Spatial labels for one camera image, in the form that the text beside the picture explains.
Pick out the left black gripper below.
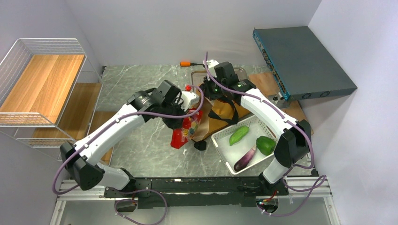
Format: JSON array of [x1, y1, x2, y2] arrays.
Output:
[[160, 99, 190, 130]]

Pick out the red snack packet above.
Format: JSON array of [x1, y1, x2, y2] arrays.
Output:
[[170, 110, 203, 149]]

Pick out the tan grocery bag black straps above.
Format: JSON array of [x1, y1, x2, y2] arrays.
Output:
[[190, 83, 253, 151]]

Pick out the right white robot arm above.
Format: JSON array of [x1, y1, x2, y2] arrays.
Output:
[[203, 59, 314, 195]]

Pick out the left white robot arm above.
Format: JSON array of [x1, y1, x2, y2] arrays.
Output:
[[56, 80, 204, 197]]

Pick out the silver metal tray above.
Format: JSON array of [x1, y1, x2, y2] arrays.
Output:
[[191, 67, 248, 86]]

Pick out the green bitter gourd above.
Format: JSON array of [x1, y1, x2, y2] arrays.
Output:
[[229, 126, 250, 146]]

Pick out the white plastic basket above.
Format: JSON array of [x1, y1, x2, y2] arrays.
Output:
[[211, 115, 278, 176]]

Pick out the green bell pepper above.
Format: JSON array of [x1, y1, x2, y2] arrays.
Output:
[[256, 136, 276, 156]]

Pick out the purple eggplant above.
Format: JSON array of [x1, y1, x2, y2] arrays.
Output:
[[233, 144, 257, 172]]

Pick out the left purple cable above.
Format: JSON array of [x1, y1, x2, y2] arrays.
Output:
[[51, 84, 205, 225]]

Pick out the purple cable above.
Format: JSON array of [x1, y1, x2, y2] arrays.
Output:
[[51, 84, 205, 225], [203, 51, 327, 218]]

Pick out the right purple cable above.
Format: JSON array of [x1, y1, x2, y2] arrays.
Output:
[[203, 51, 327, 218]]

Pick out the orange handled screwdriver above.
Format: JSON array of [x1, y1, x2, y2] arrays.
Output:
[[179, 61, 203, 67]]

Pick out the metal bracket stand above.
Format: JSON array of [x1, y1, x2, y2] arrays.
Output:
[[268, 94, 290, 109]]

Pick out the dark network switch box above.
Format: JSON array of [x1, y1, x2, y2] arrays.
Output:
[[253, 26, 357, 101]]

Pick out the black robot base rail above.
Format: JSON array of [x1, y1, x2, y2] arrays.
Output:
[[57, 177, 332, 215]]

